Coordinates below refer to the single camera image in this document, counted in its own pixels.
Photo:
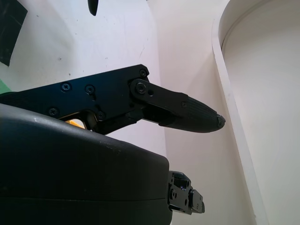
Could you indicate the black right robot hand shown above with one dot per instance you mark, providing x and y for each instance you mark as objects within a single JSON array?
[{"x": 70, "y": 175}]

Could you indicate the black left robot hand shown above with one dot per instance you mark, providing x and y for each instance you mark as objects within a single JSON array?
[{"x": 93, "y": 7}]

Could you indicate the black tape strip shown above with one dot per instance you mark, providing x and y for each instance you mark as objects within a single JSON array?
[{"x": 9, "y": 28}]

